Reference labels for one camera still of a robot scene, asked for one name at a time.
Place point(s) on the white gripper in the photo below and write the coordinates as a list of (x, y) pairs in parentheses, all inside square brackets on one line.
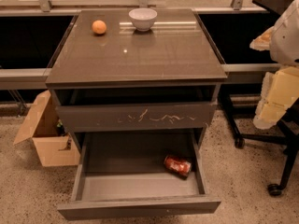
[(287, 41)]

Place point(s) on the red coke can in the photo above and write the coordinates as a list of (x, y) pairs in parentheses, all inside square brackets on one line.
[(177, 165)]

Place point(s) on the grey drawer cabinet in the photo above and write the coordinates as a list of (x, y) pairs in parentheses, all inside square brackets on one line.
[(170, 63)]

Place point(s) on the open grey middle drawer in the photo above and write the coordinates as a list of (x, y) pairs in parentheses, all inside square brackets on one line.
[(122, 174)]

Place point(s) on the scratched grey top drawer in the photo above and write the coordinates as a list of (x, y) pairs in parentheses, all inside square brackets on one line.
[(99, 118)]

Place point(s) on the white ceramic bowl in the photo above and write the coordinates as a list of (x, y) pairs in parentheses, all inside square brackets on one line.
[(143, 18)]

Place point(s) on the orange fruit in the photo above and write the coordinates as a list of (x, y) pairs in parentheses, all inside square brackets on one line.
[(99, 27)]

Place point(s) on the open cardboard box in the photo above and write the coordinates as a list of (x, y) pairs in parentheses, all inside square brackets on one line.
[(40, 126)]

